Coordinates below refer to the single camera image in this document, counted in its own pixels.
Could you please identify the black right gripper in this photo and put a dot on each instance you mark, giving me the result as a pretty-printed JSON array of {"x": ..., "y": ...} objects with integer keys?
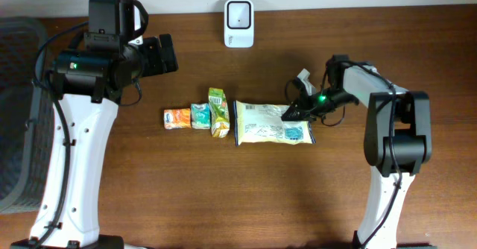
[{"x": 304, "y": 115}]

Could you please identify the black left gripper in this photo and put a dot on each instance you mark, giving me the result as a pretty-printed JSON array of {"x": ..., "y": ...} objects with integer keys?
[{"x": 157, "y": 64}]

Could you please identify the yellow snack bag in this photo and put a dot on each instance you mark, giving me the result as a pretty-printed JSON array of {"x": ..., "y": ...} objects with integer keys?
[{"x": 263, "y": 123}]

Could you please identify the orange tissue pack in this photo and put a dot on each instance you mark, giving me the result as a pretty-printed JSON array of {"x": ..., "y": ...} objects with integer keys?
[{"x": 177, "y": 118}]

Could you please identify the green tea drink carton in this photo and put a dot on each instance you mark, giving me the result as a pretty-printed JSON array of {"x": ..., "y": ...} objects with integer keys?
[{"x": 220, "y": 117}]

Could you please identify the teal tissue pack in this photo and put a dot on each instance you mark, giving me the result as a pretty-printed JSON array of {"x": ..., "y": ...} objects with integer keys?
[{"x": 200, "y": 115}]

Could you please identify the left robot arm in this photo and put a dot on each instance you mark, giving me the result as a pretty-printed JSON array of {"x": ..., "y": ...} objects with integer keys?
[{"x": 108, "y": 53}]

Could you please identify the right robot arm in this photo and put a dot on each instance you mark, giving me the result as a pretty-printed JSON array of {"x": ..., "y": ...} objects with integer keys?
[{"x": 397, "y": 136}]

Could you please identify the white barcode scanner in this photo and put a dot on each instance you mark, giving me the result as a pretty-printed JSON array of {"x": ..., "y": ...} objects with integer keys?
[{"x": 239, "y": 23}]

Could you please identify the dark grey plastic basket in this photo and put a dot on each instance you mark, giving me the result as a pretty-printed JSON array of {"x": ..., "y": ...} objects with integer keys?
[{"x": 26, "y": 116}]

